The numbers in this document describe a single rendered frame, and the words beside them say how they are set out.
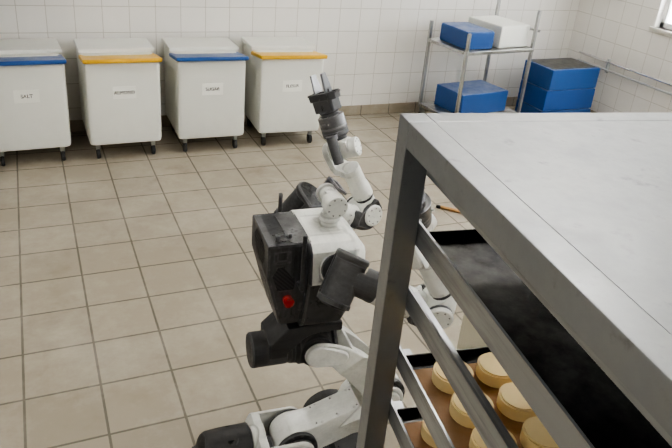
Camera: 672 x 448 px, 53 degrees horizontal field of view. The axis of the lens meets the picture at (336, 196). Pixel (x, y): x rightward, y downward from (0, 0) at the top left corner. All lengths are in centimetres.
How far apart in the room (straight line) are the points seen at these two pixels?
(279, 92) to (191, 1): 103
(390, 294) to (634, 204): 32
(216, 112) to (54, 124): 116
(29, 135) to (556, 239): 480
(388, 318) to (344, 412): 159
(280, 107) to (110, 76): 132
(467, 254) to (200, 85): 451
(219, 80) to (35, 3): 144
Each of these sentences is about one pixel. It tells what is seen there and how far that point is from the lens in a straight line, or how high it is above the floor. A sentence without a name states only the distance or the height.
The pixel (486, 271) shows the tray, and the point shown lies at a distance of 76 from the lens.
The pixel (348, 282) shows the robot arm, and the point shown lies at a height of 108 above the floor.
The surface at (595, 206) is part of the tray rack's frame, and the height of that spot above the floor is 182.
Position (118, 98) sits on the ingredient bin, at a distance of 512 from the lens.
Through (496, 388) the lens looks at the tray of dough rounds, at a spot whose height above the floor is 149.
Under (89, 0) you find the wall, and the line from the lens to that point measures 561.
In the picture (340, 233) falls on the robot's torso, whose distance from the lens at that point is 195.
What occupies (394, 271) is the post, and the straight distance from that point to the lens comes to 80.
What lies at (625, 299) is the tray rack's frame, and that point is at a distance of 47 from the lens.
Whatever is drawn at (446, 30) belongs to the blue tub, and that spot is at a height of 90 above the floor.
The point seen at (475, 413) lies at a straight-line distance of 70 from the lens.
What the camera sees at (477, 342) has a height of 63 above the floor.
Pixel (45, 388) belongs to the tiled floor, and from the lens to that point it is 319.
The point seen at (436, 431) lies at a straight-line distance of 80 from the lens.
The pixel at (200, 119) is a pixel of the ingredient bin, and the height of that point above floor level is 28.
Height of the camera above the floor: 205
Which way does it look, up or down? 25 degrees down
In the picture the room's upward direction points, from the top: 5 degrees clockwise
